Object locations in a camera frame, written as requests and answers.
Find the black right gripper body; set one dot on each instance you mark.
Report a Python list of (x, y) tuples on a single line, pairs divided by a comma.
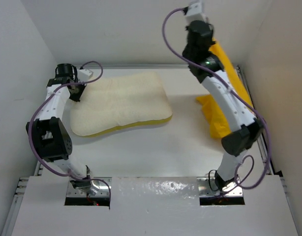
[(185, 51)]

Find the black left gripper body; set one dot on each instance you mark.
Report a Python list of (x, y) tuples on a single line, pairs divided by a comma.
[(76, 94)]

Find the cream foam pillow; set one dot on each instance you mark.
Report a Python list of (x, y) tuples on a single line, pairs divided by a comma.
[(116, 103)]

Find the yellow printed pillowcase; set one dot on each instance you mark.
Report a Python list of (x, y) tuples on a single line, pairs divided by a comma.
[(226, 108)]

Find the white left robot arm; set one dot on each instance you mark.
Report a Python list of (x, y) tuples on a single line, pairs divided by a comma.
[(48, 135)]

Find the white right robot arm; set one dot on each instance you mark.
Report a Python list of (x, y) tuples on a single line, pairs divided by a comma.
[(245, 128)]

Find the white front cover board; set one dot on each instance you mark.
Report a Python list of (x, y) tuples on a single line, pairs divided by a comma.
[(154, 207)]

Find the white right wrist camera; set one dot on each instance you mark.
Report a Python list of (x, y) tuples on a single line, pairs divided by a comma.
[(195, 11)]

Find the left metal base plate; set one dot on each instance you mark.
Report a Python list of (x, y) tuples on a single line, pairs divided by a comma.
[(81, 188)]

